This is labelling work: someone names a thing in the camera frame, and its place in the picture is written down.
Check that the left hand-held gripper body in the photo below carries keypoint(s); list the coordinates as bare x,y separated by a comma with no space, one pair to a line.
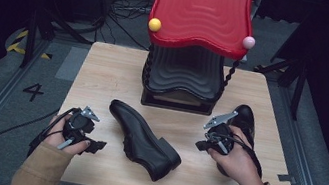
79,125

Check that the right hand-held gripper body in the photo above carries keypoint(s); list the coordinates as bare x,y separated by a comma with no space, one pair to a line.
221,137

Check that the black leather shoe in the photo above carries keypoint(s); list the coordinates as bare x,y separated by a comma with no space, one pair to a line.
246,118
141,139

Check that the person's left hand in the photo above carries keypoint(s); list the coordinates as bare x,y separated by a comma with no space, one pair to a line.
55,135

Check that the person's right hand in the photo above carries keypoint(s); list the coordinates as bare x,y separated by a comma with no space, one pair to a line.
240,164

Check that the grey tape piece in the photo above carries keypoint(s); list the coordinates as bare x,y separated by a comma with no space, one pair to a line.
286,178

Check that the black metal stand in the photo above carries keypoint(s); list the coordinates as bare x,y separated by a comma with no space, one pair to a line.
30,39
298,91

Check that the yellow and black tape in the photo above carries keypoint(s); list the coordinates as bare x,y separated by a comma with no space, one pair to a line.
14,46

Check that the red and black shoe rack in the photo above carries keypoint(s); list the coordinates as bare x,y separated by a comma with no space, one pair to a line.
199,10

